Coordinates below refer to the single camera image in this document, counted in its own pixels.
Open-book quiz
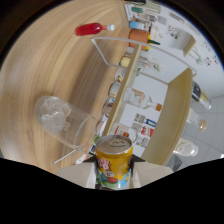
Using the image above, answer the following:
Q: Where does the white and blue canister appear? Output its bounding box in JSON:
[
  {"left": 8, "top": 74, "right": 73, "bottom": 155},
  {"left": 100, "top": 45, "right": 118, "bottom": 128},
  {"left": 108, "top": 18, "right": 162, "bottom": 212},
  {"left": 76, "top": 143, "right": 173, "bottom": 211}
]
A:
[{"left": 128, "top": 20, "right": 150, "bottom": 30}]

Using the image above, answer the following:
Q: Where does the tall glass bottle cork lid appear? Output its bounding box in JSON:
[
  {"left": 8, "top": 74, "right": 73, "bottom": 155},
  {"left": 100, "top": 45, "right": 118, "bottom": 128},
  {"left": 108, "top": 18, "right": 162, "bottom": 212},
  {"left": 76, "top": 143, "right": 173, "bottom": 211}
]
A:
[{"left": 186, "top": 107, "right": 208, "bottom": 132}]

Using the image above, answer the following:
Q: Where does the wooden wall shelf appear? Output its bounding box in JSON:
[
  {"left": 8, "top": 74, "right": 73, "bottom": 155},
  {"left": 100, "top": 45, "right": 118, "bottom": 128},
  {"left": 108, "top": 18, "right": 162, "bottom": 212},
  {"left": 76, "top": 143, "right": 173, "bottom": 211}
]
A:
[{"left": 182, "top": 31, "right": 198, "bottom": 58}]

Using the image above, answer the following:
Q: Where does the blue wall poster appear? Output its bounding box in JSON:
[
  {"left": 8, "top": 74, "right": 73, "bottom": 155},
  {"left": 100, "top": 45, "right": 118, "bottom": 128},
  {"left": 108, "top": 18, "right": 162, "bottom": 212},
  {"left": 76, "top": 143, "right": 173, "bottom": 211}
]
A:
[{"left": 144, "top": 118, "right": 157, "bottom": 128}]

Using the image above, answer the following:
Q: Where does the yellow mug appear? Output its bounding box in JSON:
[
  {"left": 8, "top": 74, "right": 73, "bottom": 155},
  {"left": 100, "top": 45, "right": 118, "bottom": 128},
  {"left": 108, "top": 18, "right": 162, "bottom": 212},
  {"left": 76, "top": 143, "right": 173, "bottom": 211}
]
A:
[{"left": 119, "top": 55, "right": 132, "bottom": 68}]

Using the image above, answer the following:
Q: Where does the white bowl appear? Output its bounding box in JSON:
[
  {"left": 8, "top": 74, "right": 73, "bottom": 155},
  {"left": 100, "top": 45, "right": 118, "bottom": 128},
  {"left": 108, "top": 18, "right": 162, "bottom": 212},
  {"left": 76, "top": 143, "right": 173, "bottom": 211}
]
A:
[
  {"left": 95, "top": 118, "right": 108, "bottom": 134},
  {"left": 101, "top": 99, "right": 114, "bottom": 118},
  {"left": 108, "top": 82, "right": 122, "bottom": 99}
]

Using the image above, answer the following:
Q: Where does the clear bottle red label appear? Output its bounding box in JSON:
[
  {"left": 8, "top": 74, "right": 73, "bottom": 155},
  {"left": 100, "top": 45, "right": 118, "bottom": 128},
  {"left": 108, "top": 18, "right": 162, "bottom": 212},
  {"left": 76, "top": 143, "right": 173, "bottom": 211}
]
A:
[{"left": 109, "top": 121, "right": 139, "bottom": 141}]

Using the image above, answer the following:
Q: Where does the red liquid bottle white cap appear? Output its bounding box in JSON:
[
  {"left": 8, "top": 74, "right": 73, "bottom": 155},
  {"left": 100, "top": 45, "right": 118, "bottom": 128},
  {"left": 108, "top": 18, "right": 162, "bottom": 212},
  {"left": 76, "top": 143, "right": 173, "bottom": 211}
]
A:
[{"left": 74, "top": 22, "right": 116, "bottom": 37}]

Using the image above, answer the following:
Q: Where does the two-tier wooden shelf rack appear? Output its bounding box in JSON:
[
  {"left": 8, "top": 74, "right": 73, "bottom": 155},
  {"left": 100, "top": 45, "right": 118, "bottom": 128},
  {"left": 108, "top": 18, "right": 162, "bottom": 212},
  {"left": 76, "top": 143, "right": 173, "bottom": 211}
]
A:
[{"left": 53, "top": 35, "right": 198, "bottom": 167}]

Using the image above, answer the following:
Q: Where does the red wall poster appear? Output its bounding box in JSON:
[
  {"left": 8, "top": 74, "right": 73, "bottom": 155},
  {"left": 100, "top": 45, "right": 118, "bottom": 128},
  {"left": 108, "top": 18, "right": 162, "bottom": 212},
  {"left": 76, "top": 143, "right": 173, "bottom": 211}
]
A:
[{"left": 142, "top": 126, "right": 155, "bottom": 138}]

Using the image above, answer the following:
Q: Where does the green cup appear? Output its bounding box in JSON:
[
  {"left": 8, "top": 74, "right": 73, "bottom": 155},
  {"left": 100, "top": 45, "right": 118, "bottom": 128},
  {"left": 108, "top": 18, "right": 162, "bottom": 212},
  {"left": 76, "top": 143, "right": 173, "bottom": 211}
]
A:
[{"left": 130, "top": 6, "right": 144, "bottom": 14}]

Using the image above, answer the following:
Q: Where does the blue patterned bowl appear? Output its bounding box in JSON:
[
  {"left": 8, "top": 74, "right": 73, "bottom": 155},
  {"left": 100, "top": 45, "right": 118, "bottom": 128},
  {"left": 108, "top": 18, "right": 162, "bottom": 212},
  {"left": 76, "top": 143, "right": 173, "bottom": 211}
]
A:
[{"left": 114, "top": 68, "right": 127, "bottom": 83}]

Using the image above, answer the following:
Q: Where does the clear glass with ice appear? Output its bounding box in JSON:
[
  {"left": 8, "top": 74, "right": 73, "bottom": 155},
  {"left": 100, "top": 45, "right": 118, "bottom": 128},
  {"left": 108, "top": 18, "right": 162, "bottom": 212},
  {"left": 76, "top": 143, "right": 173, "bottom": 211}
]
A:
[{"left": 34, "top": 95, "right": 98, "bottom": 152}]

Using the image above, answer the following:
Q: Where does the grey printed wall sheet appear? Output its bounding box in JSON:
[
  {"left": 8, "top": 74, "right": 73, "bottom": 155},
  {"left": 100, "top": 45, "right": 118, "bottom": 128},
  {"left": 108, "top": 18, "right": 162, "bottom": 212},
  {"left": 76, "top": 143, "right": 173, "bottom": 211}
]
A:
[
  {"left": 134, "top": 113, "right": 146, "bottom": 124},
  {"left": 133, "top": 122, "right": 144, "bottom": 133}
]

